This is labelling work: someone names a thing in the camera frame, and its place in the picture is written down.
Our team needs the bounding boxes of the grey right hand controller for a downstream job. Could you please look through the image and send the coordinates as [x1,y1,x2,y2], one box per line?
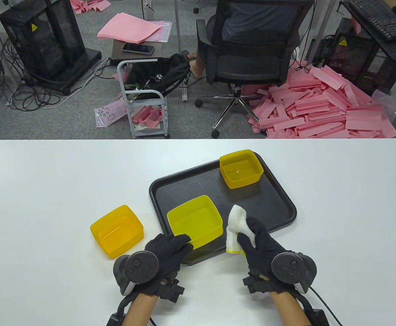
[271,251,317,294]

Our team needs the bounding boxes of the tangle of floor cables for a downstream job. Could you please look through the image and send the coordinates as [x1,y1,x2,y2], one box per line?
[0,34,117,111]

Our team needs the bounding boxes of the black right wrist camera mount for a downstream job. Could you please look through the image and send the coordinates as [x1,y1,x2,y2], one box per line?
[295,294,331,326]

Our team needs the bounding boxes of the crumpled clear plastic bag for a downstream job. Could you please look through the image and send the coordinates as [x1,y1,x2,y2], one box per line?
[371,89,396,123]

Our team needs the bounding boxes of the person's right forearm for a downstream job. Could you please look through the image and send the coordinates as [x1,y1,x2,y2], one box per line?
[269,291,312,326]

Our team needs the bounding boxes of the black plastic tray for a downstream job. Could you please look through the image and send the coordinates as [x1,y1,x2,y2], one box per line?
[149,152,298,266]

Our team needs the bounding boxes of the black keyboard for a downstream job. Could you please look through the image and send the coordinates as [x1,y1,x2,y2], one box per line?
[342,0,396,41]

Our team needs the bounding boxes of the person's right hand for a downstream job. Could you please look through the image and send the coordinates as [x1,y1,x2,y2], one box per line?
[237,217,288,296]

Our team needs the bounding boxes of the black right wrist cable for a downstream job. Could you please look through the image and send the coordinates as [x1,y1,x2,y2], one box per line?
[308,287,344,326]

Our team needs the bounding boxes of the black backpack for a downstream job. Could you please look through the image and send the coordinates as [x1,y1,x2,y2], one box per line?
[126,53,192,101]

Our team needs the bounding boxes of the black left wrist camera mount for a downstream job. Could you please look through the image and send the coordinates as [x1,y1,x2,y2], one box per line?
[106,294,134,326]

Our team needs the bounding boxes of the stack of pink sheets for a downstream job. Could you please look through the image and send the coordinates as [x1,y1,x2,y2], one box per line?
[97,13,162,44]

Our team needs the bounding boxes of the black mesh office chair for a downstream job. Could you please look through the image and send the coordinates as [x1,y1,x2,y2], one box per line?
[195,0,316,139]

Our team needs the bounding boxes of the person's left forearm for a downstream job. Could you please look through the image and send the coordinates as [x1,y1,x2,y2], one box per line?
[122,293,158,326]

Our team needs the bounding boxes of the grey hand controller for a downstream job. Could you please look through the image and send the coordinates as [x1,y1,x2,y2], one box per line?
[271,251,317,294]
[113,251,160,295]

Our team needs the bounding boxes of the yellow plastic food container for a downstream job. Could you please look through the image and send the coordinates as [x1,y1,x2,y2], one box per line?
[167,195,223,249]
[90,204,144,259]
[219,149,264,189]

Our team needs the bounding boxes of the white yellow-edged dish cloth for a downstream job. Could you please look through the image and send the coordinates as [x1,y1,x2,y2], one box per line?
[226,204,256,255]

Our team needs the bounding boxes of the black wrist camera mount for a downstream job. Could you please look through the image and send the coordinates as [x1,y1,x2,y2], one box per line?
[295,294,331,326]
[106,294,134,326]

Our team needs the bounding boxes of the black smartphone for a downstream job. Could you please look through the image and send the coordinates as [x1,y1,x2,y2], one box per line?
[122,42,155,55]

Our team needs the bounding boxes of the grey left hand controller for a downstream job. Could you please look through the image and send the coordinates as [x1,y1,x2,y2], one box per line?
[113,251,160,295]

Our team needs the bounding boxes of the small bunch of pink strips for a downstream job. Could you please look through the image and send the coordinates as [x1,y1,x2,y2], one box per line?
[132,105,163,124]

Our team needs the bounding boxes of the black mesh equipment cabinet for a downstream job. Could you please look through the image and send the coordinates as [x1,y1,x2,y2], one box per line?
[324,17,396,97]
[0,0,102,95]

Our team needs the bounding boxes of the flat clear plastic sleeve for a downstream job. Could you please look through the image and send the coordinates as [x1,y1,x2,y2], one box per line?
[135,20,173,43]

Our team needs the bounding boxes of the printed clear plastic bag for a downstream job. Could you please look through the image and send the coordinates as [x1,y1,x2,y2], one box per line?
[94,100,127,128]

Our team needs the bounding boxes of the person's left hand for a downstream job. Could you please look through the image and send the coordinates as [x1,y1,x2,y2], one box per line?
[140,233,194,302]

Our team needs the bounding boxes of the white rolling cart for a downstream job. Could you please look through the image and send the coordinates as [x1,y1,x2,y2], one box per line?
[117,58,170,139]

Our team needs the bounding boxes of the scattered pink paper strips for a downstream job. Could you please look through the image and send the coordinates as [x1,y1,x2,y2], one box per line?
[70,0,112,15]

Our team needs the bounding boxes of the white desk leg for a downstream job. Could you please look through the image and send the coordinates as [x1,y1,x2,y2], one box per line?
[175,0,188,102]
[305,0,336,63]

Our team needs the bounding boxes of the pile of pink foam strips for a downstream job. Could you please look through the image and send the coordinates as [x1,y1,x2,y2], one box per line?
[247,61,396,139]

